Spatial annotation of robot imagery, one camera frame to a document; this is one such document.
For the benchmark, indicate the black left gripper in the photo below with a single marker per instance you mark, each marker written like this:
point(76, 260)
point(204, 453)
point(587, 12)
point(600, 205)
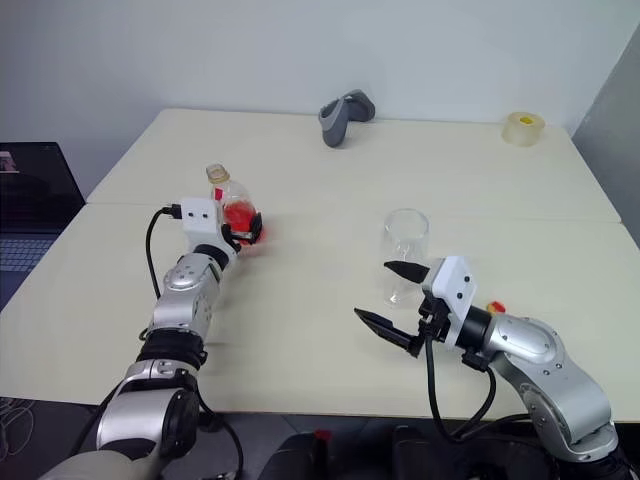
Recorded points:
point(240, 238)

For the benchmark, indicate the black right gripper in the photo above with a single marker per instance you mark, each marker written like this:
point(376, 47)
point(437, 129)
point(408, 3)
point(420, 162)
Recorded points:
point(436, 320)

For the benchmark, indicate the bottle with red liquid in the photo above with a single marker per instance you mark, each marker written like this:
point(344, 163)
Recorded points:
point(237, 207)

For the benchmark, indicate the clear glass cup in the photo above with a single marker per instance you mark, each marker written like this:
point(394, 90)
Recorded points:
point(405, 235)

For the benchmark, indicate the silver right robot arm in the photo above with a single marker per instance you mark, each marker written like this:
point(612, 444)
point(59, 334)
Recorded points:
point(530, 345)

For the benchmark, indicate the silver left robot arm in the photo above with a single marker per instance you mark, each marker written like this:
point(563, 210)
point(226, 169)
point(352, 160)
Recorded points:
point(185, 300)

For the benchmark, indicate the small red yellow object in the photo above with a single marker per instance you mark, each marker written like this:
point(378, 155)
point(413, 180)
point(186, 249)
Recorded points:
point(495, 306)

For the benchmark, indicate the translucent tape roll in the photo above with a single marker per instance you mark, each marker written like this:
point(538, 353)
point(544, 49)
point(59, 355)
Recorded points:
point(522, 132)

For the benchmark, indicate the black laptop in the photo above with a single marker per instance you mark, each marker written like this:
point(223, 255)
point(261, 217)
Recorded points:
point(30, 200)

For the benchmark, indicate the grey partition panel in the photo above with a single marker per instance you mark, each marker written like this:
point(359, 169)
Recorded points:
point(615, 140)

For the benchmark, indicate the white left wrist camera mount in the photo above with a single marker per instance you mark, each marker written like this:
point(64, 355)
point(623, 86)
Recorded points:
point(200, 217)

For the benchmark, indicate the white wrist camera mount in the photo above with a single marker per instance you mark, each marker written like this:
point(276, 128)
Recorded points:
point(457, 285)
point(200, 217)

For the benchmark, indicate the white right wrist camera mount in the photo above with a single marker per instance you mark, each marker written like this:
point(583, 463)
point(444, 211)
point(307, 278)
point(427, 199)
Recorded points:
point(457, 285)

